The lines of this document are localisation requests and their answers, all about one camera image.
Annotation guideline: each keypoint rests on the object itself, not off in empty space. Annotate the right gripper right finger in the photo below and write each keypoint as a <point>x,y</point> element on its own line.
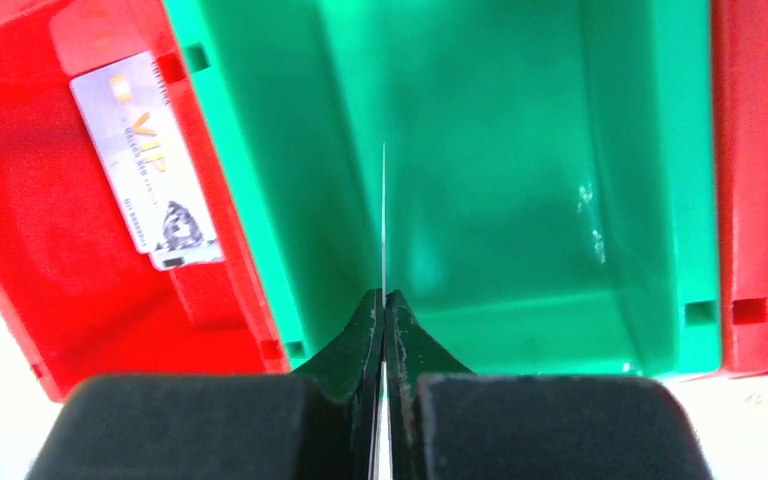
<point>447,422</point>

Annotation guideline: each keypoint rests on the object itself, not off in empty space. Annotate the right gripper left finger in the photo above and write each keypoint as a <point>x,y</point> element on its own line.
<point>316,422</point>

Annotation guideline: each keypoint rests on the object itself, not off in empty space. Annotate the gold card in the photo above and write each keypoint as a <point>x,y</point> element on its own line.
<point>382,462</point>

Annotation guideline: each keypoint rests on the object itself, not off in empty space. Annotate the silver VIP card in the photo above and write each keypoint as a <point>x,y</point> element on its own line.
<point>128,114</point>

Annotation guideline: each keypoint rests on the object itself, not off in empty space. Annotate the green bin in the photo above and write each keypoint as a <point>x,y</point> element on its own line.
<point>550,172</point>

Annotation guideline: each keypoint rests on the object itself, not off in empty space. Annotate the left red bin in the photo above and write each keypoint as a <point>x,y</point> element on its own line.
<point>76,294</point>

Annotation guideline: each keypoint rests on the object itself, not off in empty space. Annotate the red bin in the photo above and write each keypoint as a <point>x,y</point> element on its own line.
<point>740,99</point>
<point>76,294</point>

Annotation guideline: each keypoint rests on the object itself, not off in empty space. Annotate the right red bin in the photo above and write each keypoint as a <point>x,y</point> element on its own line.
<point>740,99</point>

